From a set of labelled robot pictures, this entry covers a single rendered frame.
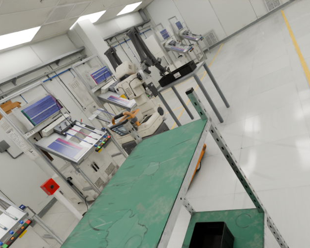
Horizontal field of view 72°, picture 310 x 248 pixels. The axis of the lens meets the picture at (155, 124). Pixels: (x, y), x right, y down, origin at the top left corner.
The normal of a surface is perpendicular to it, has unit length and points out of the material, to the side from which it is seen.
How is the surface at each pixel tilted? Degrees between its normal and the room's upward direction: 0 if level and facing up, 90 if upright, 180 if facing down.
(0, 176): 90
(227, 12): 90
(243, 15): 90
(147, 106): 82
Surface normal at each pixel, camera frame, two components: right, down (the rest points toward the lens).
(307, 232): -0.55, -0.79
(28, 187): 0.74, -0.30
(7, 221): 0.16, -0.76
